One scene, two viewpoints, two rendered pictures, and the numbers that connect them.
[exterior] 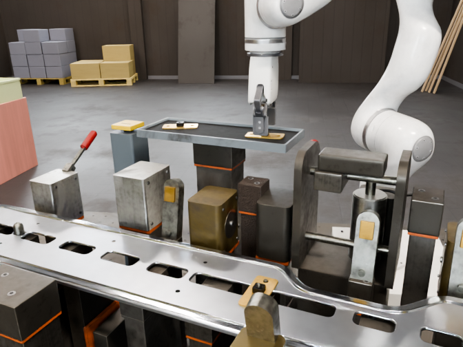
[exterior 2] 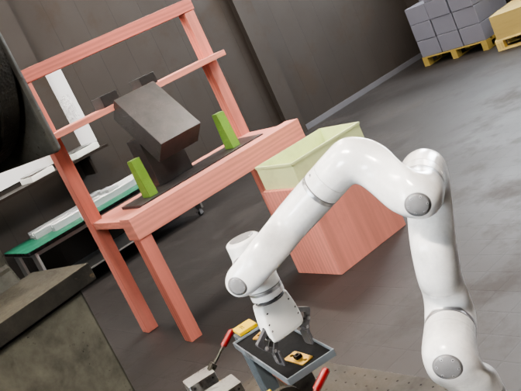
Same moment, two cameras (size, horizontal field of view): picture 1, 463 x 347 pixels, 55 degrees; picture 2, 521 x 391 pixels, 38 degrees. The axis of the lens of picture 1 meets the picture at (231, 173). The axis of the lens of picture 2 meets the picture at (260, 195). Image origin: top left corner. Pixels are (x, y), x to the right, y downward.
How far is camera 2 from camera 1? 1.51 m
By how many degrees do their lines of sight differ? 45
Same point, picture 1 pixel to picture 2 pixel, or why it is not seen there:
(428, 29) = (421, 243)
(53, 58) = (466, 15)
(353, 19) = not seen: outside the picture
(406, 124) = (429, 339)
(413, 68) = (424, 281)
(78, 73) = (505, 27)
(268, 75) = (264, 322)
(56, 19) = not seen: outside the picture
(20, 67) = (426, 39)
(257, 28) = not seen: hidden behind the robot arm
